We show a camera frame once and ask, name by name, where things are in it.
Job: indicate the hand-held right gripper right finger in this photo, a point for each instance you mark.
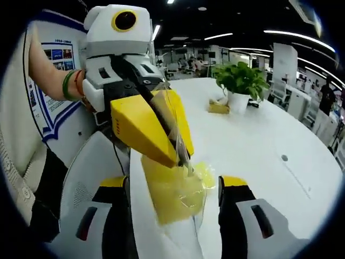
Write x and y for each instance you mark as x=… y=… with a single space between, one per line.
x=242 y=229

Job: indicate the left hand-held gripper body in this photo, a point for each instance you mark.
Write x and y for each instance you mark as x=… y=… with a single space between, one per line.
x=102 y=29

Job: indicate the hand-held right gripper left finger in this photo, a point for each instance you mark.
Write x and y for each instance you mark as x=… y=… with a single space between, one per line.
x=89 y=226

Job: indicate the small rounded yellow silicone block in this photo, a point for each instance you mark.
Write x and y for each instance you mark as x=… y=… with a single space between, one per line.
x=207 y=175

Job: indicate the large rectangular yellow silicone block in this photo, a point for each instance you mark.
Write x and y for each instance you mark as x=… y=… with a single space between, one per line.
x=172 y=197

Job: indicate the yellow tissue box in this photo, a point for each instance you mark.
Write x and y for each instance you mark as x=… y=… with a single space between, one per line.
x=219 y=107

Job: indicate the white perforated chair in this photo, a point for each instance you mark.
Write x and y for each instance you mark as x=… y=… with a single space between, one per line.
x=89 y=162

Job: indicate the white plant pot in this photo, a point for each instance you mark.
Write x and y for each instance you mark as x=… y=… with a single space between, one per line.
x=237 y=102

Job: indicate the green leafy plant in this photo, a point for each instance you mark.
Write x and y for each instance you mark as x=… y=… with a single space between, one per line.
x=240 y=76

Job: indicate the small black object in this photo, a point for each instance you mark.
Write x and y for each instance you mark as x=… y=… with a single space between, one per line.
x=253 y=103

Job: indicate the person's beige knitted sweater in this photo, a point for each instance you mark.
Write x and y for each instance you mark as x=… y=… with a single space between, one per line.
x=16 y=151

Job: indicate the long ceiling light strip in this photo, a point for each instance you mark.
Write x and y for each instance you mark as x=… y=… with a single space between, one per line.
x=299 y=39

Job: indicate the blue and white wall poster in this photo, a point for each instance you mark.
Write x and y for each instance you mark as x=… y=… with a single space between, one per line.
x=58 y=81

